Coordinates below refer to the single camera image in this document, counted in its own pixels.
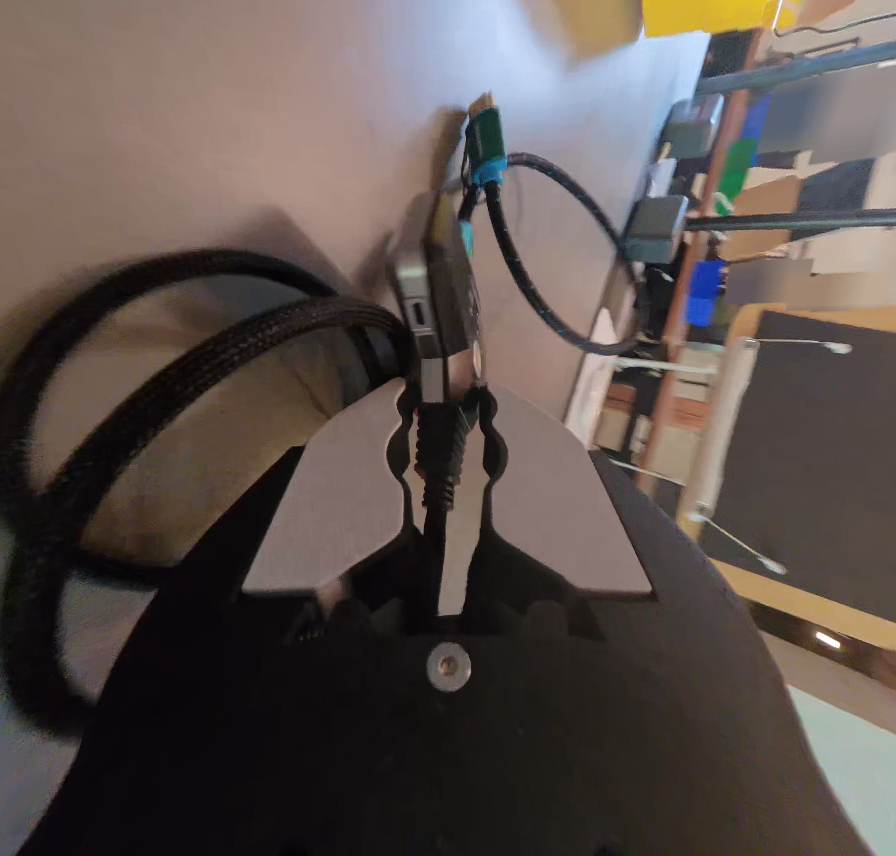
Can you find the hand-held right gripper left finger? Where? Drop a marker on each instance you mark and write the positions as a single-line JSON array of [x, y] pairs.
[[336, 506]]

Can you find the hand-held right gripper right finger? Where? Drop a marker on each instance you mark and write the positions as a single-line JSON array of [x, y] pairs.
[[560, 506]]

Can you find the blue plastic bin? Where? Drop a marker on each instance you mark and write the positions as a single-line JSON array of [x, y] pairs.
[[703, 292]]

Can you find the black board with wooden rim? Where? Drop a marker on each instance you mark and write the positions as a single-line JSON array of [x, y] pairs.
[[826, 450]]

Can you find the grey cube adapter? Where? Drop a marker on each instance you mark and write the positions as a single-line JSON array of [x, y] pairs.
[[654, 229], [693, 128]]

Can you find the black stand with round disc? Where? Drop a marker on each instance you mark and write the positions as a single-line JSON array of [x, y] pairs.
[[791, 220]]

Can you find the green plastic bin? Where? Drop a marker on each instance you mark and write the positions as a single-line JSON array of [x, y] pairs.
[[735, 166]]

